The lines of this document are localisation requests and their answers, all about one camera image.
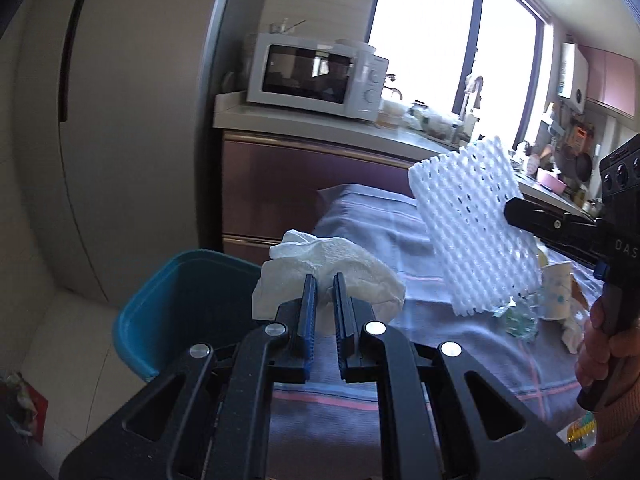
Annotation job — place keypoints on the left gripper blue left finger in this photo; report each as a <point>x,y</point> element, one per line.
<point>303,342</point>

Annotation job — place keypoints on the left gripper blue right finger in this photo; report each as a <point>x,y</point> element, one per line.
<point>345,326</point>

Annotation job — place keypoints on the white tissue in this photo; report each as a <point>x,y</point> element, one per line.
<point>300,254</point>

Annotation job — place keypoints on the white foam fruit net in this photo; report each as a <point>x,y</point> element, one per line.
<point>461,197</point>

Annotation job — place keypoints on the teal plastic trash bin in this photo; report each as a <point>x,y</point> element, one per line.
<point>198,297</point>

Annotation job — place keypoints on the purple kitchen cabinet counter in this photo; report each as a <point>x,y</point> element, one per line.
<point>275,162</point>

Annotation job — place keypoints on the right hand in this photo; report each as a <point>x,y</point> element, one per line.
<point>621,410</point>

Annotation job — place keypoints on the paper cup with blue dots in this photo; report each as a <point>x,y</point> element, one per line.
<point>556,291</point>

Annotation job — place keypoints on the pink pot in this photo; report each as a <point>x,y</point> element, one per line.
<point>550,181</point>

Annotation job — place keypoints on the grey plaid tablecloth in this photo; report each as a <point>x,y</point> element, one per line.
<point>433,395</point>

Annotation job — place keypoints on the clear plastic wrapper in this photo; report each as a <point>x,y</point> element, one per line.
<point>519,317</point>

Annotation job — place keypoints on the white water heater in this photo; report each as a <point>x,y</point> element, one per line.
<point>572,88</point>

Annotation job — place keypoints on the white microwave oven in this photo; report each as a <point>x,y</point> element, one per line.
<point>337,78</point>

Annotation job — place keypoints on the red packaging on floor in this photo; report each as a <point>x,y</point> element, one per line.
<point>24,406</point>

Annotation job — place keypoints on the grey refrigerator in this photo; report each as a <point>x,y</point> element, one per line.
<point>109,101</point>

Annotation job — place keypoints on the pink wall cabinet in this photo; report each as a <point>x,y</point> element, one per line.
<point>612,80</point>

